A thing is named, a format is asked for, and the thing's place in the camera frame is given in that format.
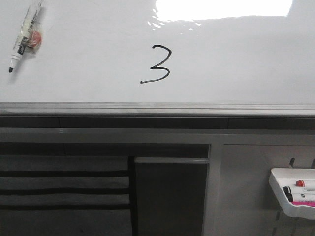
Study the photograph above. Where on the black capped marker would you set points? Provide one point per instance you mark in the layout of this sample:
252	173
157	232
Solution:
300	197
298	190

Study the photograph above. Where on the black capped marker lower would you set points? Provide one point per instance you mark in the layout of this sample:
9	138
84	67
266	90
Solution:
300	197

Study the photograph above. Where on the white whiteboard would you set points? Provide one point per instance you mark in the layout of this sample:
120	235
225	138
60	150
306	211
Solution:
191	57

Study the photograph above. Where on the red capped marker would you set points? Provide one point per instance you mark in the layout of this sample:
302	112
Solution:
305	183

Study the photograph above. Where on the grey metal frame stand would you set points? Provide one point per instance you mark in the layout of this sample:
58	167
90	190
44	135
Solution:
239	200

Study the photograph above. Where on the white plastic marker tray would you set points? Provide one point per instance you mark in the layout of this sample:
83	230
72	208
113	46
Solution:
281	177

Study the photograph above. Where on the black capped marker upper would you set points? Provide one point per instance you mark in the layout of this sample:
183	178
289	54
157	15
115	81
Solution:
298	190

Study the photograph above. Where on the dark grey panel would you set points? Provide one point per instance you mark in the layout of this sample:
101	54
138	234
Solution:
171	196

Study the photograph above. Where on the grey fabric pocket organizer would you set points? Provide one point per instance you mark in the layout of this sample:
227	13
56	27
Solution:
67	196

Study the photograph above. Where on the black whiteboard marker pen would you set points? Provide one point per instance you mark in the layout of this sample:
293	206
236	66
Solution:
24	35

